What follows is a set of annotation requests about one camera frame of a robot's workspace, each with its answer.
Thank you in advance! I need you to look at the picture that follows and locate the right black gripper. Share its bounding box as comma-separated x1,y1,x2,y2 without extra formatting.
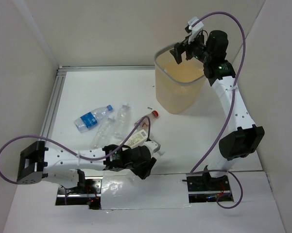
170,31,212,64

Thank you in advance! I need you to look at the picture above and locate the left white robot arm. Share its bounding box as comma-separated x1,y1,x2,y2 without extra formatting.
17,141,160,194

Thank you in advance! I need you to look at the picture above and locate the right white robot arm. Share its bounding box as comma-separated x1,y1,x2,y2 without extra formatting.
170,30,265,190

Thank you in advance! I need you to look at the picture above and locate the beige mesh waste bin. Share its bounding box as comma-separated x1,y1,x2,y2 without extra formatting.
154,44,206,114

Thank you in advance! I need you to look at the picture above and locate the square bottle beige label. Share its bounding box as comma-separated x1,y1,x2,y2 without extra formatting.
124,129,148,149

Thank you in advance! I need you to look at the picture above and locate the white front cover panel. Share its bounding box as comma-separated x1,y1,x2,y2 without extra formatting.
101,174,189,210

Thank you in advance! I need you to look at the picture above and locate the red cap dirty bottle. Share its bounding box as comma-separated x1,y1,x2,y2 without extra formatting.
137,110,159,131

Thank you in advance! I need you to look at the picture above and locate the clear bottle middle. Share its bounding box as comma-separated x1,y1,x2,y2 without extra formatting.
114,103,131,140

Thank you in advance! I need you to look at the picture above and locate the clear crushed bottle left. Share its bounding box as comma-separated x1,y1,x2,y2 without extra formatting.
90,116,116,149

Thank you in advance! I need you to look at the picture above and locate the blue cap labelled bottle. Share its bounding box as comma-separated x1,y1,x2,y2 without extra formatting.
74,105,113,133

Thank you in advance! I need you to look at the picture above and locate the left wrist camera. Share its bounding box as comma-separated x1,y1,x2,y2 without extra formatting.
142,141,165,157

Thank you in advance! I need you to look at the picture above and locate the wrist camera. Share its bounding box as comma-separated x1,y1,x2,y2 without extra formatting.
185,17,204,44
142,141,165,157

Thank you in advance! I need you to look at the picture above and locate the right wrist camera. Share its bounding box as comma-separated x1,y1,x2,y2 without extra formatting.
185,17,204,44

